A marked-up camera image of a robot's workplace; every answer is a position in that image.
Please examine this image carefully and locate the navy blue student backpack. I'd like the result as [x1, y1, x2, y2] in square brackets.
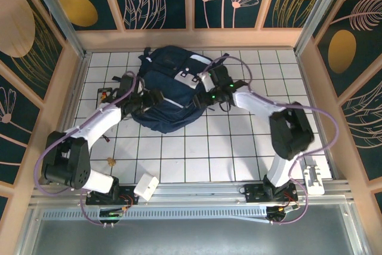
[131, 45, 229, 134]

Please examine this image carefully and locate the white plastic box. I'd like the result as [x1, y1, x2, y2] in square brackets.
[133, 173, 160, 201]

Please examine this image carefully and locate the grey metal tray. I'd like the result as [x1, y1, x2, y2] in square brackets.
[17, 204, 371, 255]

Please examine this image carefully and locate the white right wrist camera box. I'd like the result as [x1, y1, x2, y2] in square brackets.
[198, 71, 213, 91]

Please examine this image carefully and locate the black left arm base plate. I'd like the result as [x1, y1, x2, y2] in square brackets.
[85, 185, 140, 205]

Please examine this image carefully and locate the aluminium frame rail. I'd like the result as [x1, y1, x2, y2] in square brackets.
[29, 180, 355, 207]

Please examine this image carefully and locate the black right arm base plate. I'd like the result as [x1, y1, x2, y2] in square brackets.
[244, 182, 298, 204]

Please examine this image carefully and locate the small control board with wires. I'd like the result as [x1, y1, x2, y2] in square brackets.
[98, 205, 134, 219]
[266, 203, 299, 217]

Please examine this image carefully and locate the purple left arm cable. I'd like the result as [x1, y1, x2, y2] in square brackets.
[34, 70, 140, 226]

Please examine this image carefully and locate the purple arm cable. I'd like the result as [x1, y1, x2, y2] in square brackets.
[34, 70, 140, 226]
[201, 54, 341, 226]

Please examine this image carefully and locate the aluminium frame post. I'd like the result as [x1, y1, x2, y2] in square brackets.
[294, 0, 350, 56]
[25, 0, 88, 59]

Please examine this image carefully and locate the grey slotted cable duct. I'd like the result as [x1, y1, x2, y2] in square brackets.
[41, 209, 269, 223]

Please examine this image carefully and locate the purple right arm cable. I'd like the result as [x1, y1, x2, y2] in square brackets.
[201, 54, 341, 226]

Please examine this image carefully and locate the white plastic bracket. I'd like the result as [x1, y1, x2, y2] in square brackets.
[302, 164, 325, 195]

